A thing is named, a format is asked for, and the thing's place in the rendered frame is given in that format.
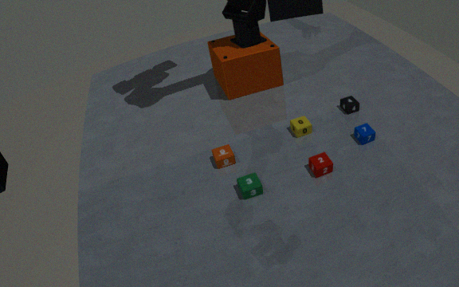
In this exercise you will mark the green block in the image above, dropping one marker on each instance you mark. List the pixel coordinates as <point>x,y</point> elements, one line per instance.
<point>250,185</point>

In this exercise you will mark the blue block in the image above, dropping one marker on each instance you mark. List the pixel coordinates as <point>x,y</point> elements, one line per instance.
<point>364,133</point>

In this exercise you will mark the yellow block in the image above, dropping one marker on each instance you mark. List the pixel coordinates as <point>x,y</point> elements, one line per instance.
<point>301,126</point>

